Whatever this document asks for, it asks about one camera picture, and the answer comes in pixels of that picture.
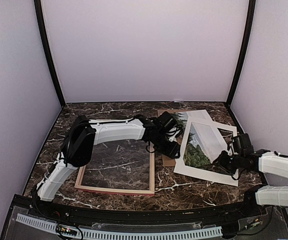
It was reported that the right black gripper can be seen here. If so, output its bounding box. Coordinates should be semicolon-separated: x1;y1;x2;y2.
212;150;244;175

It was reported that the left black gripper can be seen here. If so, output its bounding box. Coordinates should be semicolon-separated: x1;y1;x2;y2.
150;132;181;160

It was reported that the landscape photo print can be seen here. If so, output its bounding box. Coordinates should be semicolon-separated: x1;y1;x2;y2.
172;110;226;169

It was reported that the white mat board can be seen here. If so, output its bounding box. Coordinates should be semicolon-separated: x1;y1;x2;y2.
174;116;239;187

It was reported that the clear acrylic sheet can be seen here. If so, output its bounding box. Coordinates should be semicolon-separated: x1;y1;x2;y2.
80;141;152;191

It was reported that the pink wooden picture frame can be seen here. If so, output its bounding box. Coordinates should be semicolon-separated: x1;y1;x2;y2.
73;139;156;197

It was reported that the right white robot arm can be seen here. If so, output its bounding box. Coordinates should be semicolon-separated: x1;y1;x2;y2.
213;149;288;217

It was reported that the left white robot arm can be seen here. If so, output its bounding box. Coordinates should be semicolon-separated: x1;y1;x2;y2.
31;111;184;218

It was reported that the brown cardboard backing board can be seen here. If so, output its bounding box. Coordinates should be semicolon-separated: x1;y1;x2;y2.
157;109;186;167

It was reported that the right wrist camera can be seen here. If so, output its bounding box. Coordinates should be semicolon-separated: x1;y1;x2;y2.
228;133;254;157

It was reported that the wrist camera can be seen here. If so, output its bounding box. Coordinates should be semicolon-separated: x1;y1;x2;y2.
228;133;254;157
154;111;183;137

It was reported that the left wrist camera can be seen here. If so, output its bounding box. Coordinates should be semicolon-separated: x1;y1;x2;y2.
154;111;183;137

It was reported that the black front rail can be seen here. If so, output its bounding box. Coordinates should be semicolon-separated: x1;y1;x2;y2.
11;194;275;226

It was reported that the white slotted cable duct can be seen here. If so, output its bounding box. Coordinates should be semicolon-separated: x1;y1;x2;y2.
15;213;223;240

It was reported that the right black corner post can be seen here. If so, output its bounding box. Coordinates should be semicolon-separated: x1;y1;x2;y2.
226;0;256;108

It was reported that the black corner post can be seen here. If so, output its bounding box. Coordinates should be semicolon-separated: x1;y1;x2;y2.
33;0;66;108
226;0;256;108

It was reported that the left black corner post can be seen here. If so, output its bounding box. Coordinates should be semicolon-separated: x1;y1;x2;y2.
33;0;66;108

